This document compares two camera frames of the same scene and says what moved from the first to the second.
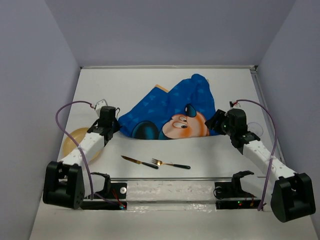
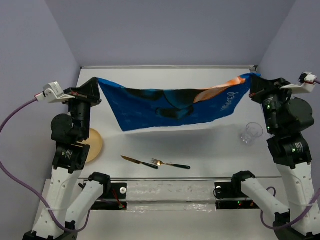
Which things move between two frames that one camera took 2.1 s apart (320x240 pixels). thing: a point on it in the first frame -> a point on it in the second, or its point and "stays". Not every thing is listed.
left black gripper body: x=115 y=126 -> x=79 y=100
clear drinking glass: x=255 y=128 stays
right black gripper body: x=222 y=125 -> x=273 y=89
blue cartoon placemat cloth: x=182 y=112 -> x=131 y=106
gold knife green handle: x=139 y=162 stays
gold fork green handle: x=160 y=163 stays
